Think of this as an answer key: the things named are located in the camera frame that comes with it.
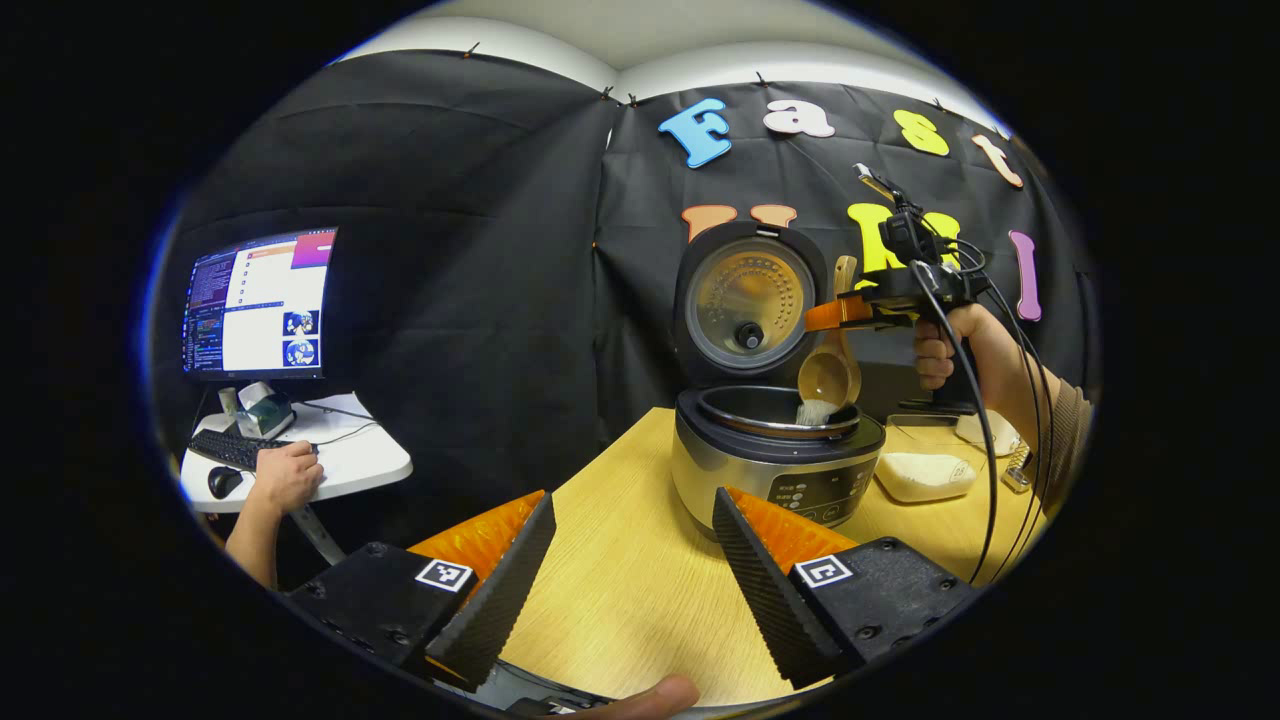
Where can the computer monitor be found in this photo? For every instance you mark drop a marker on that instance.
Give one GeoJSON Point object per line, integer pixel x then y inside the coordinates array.
{"type": "Point", "coordinates": [260, 310]}

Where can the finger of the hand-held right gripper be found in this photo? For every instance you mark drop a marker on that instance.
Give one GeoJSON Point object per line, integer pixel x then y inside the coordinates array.
{"type": "Point", "coordinates": [880, 308]}

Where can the clear rice box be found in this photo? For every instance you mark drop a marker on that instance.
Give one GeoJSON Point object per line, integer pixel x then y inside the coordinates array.
{"type": "Point", "coordinates": [925, 478]}

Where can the white rice heap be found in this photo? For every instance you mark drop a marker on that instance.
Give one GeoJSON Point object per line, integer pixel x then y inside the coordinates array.
{"type": "Point", "coordinates": [815, 412]}

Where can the black computer mouse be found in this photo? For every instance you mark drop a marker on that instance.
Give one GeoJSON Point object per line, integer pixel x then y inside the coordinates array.
{"type": "Point", "coordinates": [225, 482]}

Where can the white side desk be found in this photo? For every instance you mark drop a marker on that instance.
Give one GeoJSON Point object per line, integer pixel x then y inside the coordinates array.
{"type": "Point", "coordinates": [360, 465]}

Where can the grey rice cooker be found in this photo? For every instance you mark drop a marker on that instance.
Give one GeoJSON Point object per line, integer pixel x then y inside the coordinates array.
{"type": "Point", "coordinates": [770, 470]}

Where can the wooden spoon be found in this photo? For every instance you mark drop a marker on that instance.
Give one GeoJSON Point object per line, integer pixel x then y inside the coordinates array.
{"type": "Point", "coordinates": [828, 378]}

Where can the black keyboard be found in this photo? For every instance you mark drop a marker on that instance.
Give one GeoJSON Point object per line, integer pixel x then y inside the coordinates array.
{"type": "Point", "coordinates": [225, 450]}

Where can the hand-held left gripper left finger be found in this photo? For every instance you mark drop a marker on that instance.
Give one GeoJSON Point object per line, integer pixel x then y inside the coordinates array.
{"type": "Point", "coordinates": [505, 600]}

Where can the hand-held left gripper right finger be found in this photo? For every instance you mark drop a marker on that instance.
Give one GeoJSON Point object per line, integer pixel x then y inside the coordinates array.
{"type": "Point", "coordinates": [765, 600]}

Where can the grey desk device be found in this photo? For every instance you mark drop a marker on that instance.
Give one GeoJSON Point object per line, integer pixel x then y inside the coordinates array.
{"type": "Point", "coordinates": [265, 412]}

